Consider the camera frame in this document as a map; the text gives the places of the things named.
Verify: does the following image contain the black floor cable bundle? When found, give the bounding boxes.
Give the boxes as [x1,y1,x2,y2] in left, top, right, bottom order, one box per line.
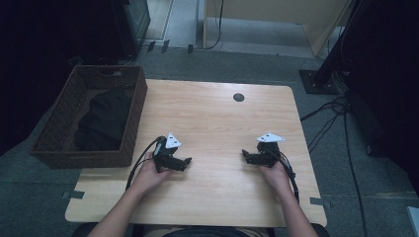
[299,96,350,153]

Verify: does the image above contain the black pants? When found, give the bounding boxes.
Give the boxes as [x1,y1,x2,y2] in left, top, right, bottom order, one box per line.
[74,88,132,152]

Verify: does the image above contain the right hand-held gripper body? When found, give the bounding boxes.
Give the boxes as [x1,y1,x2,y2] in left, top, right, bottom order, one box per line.
[256,131,286,168]

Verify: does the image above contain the long black floor cable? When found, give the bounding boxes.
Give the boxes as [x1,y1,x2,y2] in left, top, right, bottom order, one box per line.
[343,108,369,237]

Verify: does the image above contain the black hanging cable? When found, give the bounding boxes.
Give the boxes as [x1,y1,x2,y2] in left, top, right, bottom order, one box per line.
[206,0,225,51]

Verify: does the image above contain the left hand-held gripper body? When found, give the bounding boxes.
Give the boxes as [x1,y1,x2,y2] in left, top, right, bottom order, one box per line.
[152,132,182,173]

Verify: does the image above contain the person's left hand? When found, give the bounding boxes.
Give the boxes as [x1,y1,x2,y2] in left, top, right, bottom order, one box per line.
[131,151,174,196]

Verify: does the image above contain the brown wicker basket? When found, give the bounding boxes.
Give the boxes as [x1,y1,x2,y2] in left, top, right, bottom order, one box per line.
[30,64,148,170]

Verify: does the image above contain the grey floor tape strip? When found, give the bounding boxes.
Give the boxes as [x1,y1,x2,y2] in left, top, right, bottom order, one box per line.
[61,190,86,200]
[309,196,332,210]

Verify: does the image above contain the person's right hand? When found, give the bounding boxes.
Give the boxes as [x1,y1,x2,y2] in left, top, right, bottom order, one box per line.
[258,161,294,198]

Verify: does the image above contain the black stand base plate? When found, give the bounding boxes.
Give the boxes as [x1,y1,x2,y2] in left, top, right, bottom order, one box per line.
[298,68,339,96]

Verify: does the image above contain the black stand post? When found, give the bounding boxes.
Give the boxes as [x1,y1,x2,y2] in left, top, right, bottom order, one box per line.
[314,0,367,87]

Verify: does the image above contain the white flat object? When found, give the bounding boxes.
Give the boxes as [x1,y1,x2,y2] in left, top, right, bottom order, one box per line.
[405,205,419,237]

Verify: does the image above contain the left hand-held gripper cable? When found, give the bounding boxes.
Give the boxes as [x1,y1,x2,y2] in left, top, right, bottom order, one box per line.
[126,135,166,192]

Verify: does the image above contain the right hand-held gripper cable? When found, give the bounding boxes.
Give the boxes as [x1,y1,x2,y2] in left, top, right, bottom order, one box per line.
[270,149,300,203]

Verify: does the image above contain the hand-held gripper cable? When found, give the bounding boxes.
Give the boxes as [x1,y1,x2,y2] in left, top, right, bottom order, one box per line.
[126,135,166,192]
[270,149,300,203]

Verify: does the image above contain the black curtain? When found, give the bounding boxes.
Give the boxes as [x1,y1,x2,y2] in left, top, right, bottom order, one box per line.
[342,0,419,196]
[0,0,117,156]

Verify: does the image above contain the black cabinet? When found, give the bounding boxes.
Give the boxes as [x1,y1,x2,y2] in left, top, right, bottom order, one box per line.
[112,0,152,60]

